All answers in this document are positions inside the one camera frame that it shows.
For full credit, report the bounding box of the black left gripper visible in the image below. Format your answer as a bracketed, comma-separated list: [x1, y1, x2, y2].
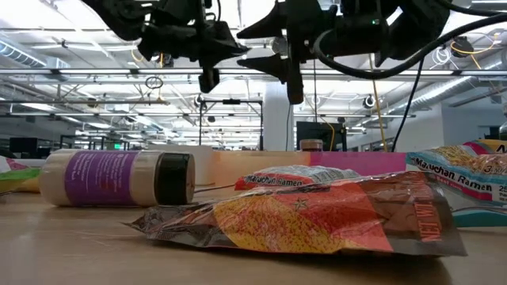
[136, 0, 251, 94]

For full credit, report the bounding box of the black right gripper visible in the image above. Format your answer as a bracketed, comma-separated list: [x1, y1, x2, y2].
[236, 0, 391, 106]

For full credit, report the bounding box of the brown spice jar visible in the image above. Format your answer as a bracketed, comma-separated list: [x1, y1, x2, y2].
[299, 138, 324, 153]

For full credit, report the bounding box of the green pink ramen pack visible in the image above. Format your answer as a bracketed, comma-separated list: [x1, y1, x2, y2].
[0, 155, 42, 195]

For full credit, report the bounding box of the white building column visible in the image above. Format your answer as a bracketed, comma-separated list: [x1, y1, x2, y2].
[263, 81, 295, 152]

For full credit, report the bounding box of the large black monitor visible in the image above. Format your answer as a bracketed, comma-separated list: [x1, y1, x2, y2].
[295, 120, 348, 153]

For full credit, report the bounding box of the orange plastic bin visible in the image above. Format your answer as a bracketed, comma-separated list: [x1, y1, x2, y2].
[213, 150, 312, 191]

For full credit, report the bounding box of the orange Maruchan ramen pack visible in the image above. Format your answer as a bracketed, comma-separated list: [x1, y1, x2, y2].
[234, 165, 362, 192]

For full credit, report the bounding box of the pink plastic bin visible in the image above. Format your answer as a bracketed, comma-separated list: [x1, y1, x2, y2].
[310, 151, 409, 178]

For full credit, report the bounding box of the brown orange snack bag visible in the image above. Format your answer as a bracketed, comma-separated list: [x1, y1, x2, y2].
[123, 169, 467, 257]

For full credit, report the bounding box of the purple label spice jar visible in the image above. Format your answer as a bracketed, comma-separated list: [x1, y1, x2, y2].
[39, 148, 197, 208]

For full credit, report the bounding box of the yellow red snack packet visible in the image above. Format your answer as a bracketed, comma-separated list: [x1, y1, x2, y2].
[406, 138, 507, 207]

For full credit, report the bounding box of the black metal frame rig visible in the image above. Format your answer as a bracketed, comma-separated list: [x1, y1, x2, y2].
[199, 98, 265, 151]

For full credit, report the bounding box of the yellow hanging cable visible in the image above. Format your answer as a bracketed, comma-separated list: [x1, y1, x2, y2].
[370, 53, 388, 153]

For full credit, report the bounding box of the silver air duct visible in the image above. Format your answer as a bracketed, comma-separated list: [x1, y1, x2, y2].
[390, 74, 507, 116]
[0, 39, 71, 82]

